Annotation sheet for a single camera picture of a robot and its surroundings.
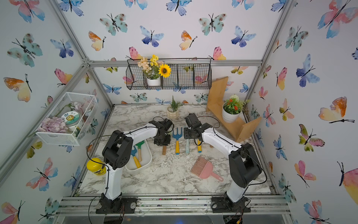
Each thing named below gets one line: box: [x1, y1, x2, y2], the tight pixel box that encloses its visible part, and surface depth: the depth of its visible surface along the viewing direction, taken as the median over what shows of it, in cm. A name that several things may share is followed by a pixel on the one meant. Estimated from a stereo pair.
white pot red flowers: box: [221, 94, 251, 124], surface depth 94 cm
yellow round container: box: [86, 157, 107, 176], surface depth 79 cm
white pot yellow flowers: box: [137, 54, 172, 87], surface depth 86 cm
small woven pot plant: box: [166, 95, 184, 119], surface depth 110 cm
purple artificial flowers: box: [37, 116, 69, 133], surface depth 61 cm
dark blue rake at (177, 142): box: [172, 127, 183, 155], surface depth 98 cm
